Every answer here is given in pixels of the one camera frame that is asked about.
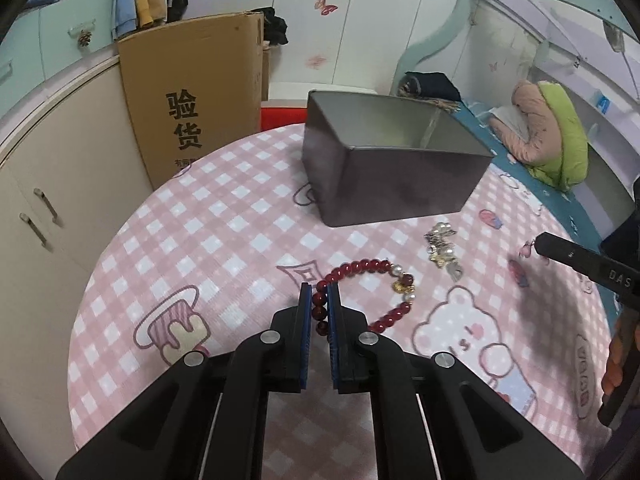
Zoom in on black clothes heap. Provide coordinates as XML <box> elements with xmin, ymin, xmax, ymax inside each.
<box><xmin>250</xmin><ymin>6</ymin><xmax>288</xmax><ymax>46</ymax></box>

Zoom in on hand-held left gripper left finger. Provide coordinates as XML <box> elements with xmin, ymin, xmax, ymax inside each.
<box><xmin>55</xmin><ymin>282</ymin><xmax>314</xmax><ymax>480</ymax></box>

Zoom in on person's right hand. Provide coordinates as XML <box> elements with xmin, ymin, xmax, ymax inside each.
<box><xmin>601</xmin><ymin>316</ymin><xmax>635</xmax><ymax>403</ymax></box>

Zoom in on small cardboard box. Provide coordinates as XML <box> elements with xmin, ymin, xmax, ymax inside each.
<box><xmin>260</xmin><ymin>45</ymin><xmax>271</xmax><ymax>103</ymax></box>

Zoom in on cream low cabinet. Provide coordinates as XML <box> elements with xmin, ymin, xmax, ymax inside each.
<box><xmin>0</xmin><ymin>55</ymin><xmax>156</xmax><ymax>361</ymax></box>

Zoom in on pink checked tablecloth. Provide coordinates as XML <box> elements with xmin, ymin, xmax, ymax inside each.
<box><xmin>67</xmin><ymin>125</ymin><xmax>613</xmax><ymax>480</ymax></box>

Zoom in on white wardrobe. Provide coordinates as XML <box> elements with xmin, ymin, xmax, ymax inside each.
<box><xmin>260</xmin><ymin>0</ymin><xmax>471</xmax><ymax>86</ymax></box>

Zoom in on tall cardboard box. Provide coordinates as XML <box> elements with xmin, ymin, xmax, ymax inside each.
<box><xmin>116</xmin><ymin>11</ymin><xmax>265</xmax><ymax>191</ymax></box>

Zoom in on white wall lamp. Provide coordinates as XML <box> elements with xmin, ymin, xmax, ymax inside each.
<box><xmin>605</xmin><ymin>22</ymin><xmax>626</xmax><ymax>53</ymax></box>

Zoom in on folded dark clothes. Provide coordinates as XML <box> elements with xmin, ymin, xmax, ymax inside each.
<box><xmin>400</xmin><ymin>72</ymin><xmax>462</xmax><ymax>103</ymax></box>

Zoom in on green quilt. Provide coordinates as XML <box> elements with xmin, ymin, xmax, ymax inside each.
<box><xmin>527</xmin><ymin>82</ymin><xmax>591</xmax><ymax>192</ymax></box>

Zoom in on teal bunk bed frame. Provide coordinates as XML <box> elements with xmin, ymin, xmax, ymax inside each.
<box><xmin>395</xmin><ymin>0</ymin><xmax>640</xmax><ymax>76</ymax></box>

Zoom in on pink quilt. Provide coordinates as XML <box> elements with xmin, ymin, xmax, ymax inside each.
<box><xmin>500</xmin><ymin>80</ymin><xmax>558</xmax><ymax>163</ymax></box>

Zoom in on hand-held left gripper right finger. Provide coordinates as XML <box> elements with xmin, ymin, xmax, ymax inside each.
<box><xmin>327</xmin><ymin>284</ymin><xmax>586</xmax><ymax>480</ymax></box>

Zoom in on teal drawer cabinet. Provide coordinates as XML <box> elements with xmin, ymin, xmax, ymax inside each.
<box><xmin>0</xmin><ymin>0</ymin><xmax>118</xmax><ymax>91</ymax></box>

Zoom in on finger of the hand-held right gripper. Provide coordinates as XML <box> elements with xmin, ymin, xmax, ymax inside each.
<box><xmin>534</xmin><ymin>232</ymin><xmax>640</xmax><ymax>308</ymax></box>

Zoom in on red bead bracelet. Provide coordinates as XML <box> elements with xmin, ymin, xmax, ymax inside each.
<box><xmin>312</xmin><ymin>257</ymin><xmax>418</xmax><ymax>336</ymax></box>

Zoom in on white pillow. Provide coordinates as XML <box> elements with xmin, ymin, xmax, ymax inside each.
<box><xmin>487</xmin><ymin>105</ymin><xmax>531</xmax><ymax>141</ymax></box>

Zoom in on pearl charm bracelet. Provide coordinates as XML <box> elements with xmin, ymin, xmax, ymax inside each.
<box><xmin>424</xmin><ymin>221</ymin><xmax>466</xmax><ymax>281</ymax></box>

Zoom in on grey metal tin box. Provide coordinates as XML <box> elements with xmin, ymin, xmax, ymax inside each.
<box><xmin>301</xmin><ymin>89</ymin><xmax>495</xmax><ymax>228</ymax></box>

